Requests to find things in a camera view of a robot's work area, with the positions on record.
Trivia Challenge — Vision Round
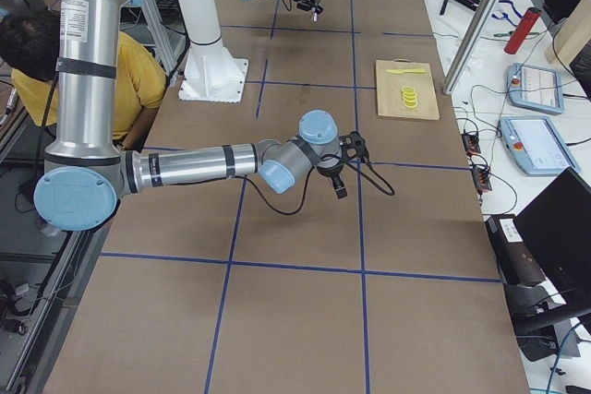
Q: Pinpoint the bamboo cutting board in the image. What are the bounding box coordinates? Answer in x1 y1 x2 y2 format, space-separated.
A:
375 60 440 121

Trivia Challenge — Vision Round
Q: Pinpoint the yellow plastic knife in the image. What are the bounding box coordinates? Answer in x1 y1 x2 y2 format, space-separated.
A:
385 68 427 75

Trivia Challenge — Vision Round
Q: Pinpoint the near teach pendant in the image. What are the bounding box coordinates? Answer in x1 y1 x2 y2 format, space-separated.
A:
499 116 581 176

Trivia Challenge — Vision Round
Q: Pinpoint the teach pendant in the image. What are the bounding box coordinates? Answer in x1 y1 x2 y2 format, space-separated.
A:
506 63 564 115
499 116 581 176

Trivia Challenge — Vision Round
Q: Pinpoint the black monitor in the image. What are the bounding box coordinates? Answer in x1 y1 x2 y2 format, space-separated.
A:
513 167 590 334

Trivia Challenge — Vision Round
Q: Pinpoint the red bottle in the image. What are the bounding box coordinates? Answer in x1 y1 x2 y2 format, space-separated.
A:
503 6 541 54

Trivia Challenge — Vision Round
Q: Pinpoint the far teach pendant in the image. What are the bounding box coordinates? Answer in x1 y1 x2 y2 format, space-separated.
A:
506 63 564 115

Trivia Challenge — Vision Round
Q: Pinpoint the person in yellow shirt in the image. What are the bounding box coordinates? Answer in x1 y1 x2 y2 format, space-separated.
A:
1 10 166 151

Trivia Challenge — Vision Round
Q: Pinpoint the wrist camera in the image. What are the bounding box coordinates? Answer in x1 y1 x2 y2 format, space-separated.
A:
339 131 368 161

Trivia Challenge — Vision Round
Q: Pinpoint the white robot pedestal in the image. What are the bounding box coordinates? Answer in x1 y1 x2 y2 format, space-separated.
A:
178 0 248 103

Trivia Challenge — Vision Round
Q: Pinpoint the aluminium frame post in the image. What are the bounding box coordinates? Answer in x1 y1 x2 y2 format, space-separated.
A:
442 0 498 95

